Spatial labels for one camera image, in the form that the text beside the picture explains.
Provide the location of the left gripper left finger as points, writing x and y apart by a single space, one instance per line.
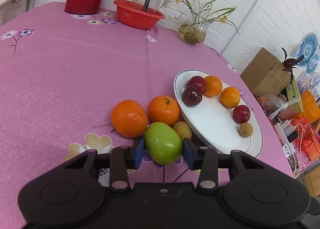
121 159

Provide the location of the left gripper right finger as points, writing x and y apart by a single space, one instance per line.
204 159

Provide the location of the brown kiwi back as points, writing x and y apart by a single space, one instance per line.
183 130

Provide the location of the brown kiwi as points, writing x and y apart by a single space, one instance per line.
245 130
183 130

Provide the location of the green apple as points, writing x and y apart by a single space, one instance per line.
162 143

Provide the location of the brown kiwi front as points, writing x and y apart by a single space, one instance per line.
245 130

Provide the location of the red apple front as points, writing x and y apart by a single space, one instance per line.
241 114

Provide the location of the dark red apple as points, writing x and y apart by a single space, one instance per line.
191 96

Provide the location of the large orange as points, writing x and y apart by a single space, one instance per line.
230 97
213 86

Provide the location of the large orange front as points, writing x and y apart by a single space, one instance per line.
213 86

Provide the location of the white porcelain plate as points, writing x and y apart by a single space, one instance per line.
213 123

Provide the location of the tangerine with stem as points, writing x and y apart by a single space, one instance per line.
163 109

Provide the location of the white power strip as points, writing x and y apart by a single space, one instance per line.
287 135

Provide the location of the clear plastic bag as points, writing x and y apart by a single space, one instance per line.
277 109

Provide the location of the brown cardboard box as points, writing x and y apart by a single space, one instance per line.
265 75

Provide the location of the pink floral tablecloth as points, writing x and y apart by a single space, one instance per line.
61 76

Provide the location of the red plastic bag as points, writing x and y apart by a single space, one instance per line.
306 144

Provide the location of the green paper box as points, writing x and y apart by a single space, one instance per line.
293 95

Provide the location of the orange bag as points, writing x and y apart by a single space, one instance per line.
310 107

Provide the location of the dark purple leaf plant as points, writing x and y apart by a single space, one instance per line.
290 63

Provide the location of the glass vase with plant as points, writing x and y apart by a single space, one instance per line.
194 29

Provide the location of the red plastic basket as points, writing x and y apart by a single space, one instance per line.
129 16

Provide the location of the blue round wall decoration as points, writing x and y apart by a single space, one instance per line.
309 50

